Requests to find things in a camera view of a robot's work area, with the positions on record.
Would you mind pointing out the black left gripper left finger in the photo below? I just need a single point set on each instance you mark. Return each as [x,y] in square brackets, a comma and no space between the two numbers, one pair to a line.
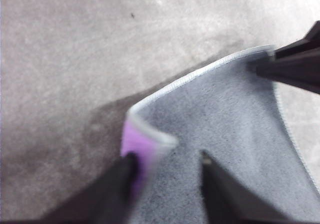
[100,201]

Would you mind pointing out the purple towel with grey hem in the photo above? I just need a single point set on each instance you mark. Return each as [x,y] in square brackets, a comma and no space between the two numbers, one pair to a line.
[225,121]

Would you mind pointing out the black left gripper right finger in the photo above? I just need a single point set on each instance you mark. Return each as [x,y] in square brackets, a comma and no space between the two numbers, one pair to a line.
[225,201]

